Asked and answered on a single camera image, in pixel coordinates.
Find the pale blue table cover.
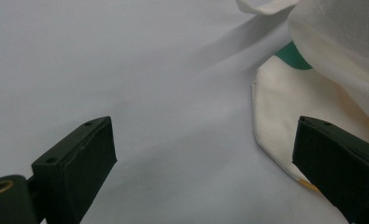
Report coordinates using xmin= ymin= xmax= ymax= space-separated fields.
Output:
xmin=0 ymin=0 xmax=369 ymax=224

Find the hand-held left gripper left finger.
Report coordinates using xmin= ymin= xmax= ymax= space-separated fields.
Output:
xmin=31 ymin=116 xmax=118 ymax=224

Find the white tote bag teal orange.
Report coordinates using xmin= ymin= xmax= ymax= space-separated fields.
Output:
xmin=234 ymin=0 xmax=369 ymax=191

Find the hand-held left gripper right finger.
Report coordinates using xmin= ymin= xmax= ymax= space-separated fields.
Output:
xmin=291 ymin=115 xmax=369 ymax=224

